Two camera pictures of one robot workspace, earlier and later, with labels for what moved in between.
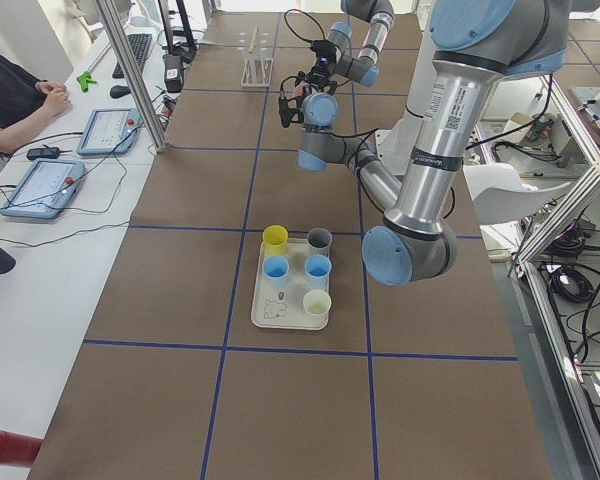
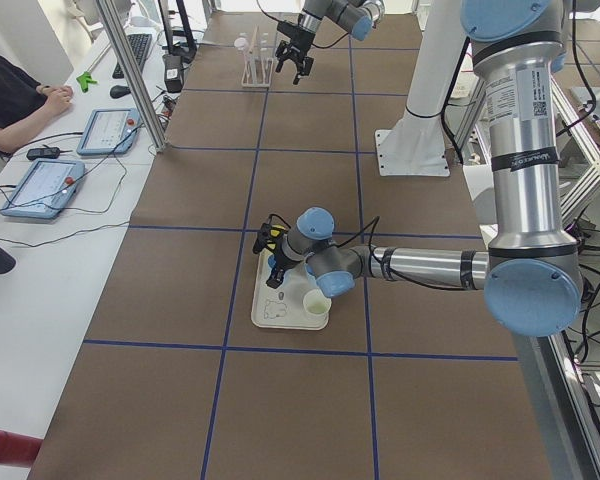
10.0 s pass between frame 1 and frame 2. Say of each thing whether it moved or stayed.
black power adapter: stayed
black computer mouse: stayed
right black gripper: moved
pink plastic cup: moved
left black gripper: moved
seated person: stayed
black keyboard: stayed
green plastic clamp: stayed
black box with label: stayed
